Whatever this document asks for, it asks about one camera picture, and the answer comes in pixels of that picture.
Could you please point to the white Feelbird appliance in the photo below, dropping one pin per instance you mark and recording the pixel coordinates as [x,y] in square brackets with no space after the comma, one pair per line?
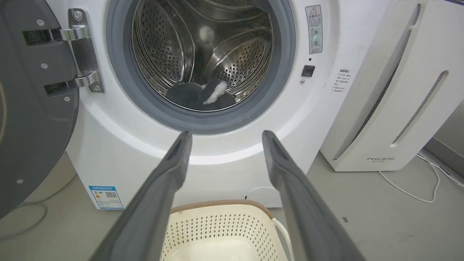
[395,101]

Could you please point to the white front-load washing machine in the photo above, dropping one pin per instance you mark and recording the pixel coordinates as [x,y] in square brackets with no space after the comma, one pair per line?
[232,152]

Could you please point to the warning label sticker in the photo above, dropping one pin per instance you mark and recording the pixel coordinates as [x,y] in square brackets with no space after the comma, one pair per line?
[314,29]

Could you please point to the dark clothes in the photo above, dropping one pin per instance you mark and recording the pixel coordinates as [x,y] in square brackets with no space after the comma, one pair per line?
[197,96]

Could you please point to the dark grey washing machine door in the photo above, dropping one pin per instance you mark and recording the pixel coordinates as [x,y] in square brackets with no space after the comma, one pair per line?
[32,108]

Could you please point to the chrome door hinge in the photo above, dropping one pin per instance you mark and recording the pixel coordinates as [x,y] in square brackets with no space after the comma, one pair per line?
[81,50]

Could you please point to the black door latch socket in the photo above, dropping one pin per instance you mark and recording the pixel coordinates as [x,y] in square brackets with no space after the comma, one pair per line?
[307,70]

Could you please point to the cream perforated laundry basket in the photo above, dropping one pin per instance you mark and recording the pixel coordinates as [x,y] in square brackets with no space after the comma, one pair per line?
[221,232]

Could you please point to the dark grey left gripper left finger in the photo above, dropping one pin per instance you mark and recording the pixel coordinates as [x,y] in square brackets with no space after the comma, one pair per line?
[152,203]

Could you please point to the stainless steel washer drum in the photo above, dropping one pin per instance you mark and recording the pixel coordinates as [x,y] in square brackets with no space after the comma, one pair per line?
[181,47]

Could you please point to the blue energy label sticker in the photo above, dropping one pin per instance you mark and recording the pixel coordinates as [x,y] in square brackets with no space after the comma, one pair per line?
[106,197]

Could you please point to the white text sticker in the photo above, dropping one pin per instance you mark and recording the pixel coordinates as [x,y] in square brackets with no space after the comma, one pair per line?
[341,80]

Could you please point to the grey rubber door gasket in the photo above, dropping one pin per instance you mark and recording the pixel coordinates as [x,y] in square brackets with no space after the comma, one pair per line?
[123,83]

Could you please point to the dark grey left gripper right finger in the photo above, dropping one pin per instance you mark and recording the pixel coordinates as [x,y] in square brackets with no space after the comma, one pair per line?
[308,210]

